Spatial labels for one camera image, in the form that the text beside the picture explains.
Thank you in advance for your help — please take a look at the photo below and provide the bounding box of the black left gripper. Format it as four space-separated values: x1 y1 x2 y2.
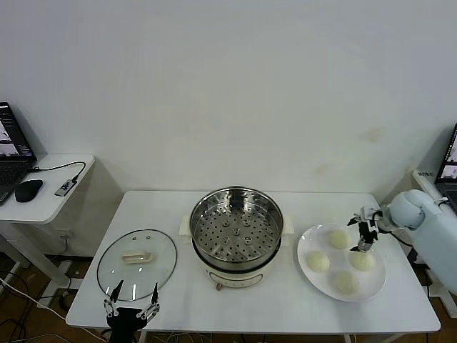
103 279 161 343

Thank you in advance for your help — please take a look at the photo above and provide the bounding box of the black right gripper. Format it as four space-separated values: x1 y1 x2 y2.
348 214 382 252

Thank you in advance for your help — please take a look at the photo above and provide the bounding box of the white steamed baozi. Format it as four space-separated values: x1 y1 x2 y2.
332 270 359 296
306 251 331 273
329 229 352 250
348 249 377 272

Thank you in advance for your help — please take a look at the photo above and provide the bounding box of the round glass pot lid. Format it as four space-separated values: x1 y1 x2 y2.
96 229 179 302

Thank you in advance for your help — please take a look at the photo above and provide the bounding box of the perforated steel steamer basket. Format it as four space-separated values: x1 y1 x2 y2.
189 185 285 272

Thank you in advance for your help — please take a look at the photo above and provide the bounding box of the large white plate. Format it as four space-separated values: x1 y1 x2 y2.
296 223 387 303

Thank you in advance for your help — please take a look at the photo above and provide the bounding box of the cream electric cooker pot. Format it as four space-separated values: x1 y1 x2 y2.
178 212 296 291

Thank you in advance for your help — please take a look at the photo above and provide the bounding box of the dark laptop with pink screen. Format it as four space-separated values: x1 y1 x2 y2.
434 123 457 212

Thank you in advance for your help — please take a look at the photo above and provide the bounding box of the white rounded side table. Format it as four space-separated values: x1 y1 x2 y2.
0 153 124 297

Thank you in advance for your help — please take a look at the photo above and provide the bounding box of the grey usb hub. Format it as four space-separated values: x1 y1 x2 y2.
54 180 75 197

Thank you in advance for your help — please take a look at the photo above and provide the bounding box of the black computer mouse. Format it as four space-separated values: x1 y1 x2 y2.
14 179 44 203

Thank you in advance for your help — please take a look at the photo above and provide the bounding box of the black laptop with grey keyboard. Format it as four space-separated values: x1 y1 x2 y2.
0 101 38 207

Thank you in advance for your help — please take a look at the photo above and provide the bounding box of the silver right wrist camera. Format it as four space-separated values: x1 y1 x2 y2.
360 206 381 223

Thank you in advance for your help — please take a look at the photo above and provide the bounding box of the white floor cable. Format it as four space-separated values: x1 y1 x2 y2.
0 277 69 312

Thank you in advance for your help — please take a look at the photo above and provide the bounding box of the black usb hub cable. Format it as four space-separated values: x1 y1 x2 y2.
28 161 87 183

